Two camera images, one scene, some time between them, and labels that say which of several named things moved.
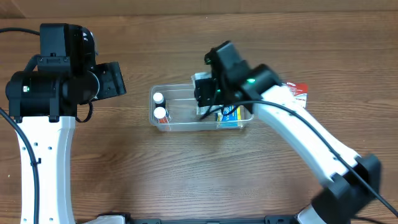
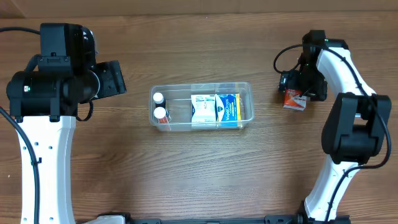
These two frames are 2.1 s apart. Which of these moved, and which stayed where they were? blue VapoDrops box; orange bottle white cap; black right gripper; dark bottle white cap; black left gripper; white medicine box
Moved: black right gripper; white medicine box
Stayed: blue VapoDrops box; black left gripper; dark bottle white cap; orange bottle white cap
